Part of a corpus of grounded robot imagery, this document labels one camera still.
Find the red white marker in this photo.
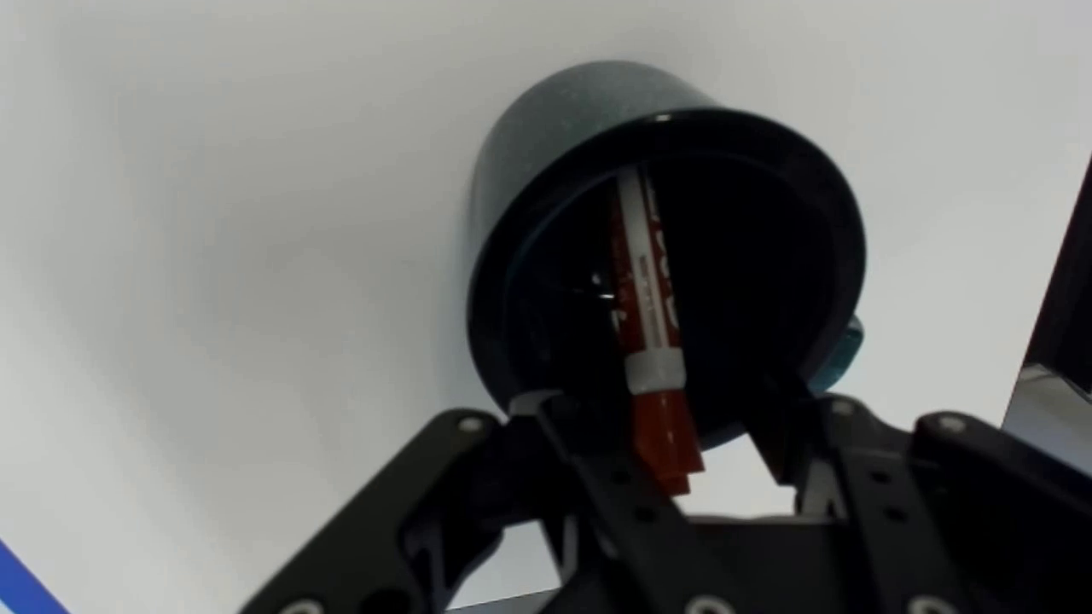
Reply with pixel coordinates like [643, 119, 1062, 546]
[606, 168, 711, 498]

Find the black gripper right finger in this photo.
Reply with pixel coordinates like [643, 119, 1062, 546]
[745, 376, 1092, 614]

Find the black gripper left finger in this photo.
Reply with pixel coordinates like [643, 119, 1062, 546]
[238, 390, 735, 614]

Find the dark green speckled mug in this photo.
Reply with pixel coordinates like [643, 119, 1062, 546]
[462, 57, 869, 454]

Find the blue tape stripe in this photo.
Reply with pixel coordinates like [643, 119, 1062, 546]
[0, 535, 74, 614]

